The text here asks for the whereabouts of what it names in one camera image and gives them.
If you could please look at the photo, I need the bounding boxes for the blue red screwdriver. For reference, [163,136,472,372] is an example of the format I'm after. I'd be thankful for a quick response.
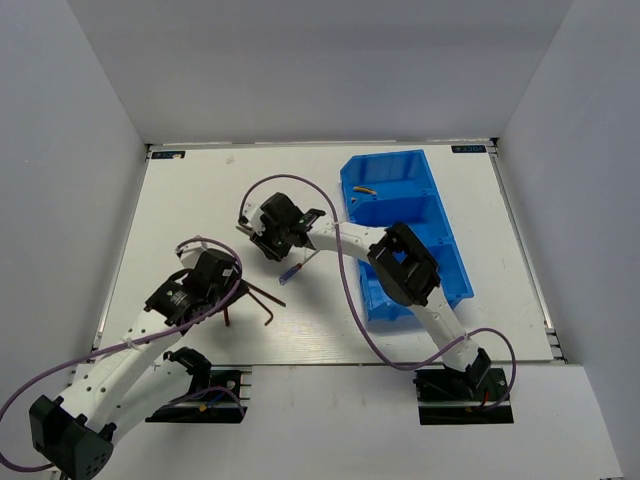
[278,251,318,286]

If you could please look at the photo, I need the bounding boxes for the small brown hex key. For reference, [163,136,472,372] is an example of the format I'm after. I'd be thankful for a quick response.
[247,283,287,327]

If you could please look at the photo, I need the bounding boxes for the yellow black pliers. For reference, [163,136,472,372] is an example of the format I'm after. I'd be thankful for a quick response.
[353,186,377,195]

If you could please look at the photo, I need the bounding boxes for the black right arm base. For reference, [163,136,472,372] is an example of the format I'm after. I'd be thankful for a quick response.
[413,368,514,426]

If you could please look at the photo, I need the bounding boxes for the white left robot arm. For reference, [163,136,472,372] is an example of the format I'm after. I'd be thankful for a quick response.
[28,245,245,479]

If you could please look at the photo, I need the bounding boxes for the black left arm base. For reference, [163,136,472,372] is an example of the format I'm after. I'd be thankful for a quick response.
[145,366,252,425]

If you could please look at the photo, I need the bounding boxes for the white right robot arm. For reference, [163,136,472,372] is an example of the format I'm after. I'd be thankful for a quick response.
[239,193,491,399]

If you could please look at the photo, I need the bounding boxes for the blue plastic divided bin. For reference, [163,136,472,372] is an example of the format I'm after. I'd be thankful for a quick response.
[339,150,475,324]

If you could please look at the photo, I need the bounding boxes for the left corner label sticker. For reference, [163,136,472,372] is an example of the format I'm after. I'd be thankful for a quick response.
[151,150,186,160]

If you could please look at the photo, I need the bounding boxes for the corner label sticker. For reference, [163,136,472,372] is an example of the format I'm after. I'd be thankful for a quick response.
[451,145,487,154]
[151,150,186,160]

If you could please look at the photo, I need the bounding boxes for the right corner label sticker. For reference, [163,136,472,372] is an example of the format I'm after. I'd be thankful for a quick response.
[451,145,487,154]

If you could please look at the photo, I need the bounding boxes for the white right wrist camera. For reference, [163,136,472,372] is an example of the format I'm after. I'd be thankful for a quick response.
[239,203,265,236]

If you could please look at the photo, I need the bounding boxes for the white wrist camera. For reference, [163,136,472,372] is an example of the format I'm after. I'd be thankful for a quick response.
[175,241,208,268]
[239,203,265,236]

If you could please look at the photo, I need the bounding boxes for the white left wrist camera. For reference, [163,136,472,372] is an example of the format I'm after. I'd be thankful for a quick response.
[175,241,208,268]

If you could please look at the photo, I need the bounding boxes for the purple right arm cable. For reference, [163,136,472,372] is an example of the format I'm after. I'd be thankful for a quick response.
[237,173,517,412]

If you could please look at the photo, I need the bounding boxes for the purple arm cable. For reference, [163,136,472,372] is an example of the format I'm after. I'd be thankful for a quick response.
[237,173,517,412]
[0,237,247,474]

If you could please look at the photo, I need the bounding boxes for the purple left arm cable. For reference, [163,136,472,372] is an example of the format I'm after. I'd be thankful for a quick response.
[0,237,247,474]

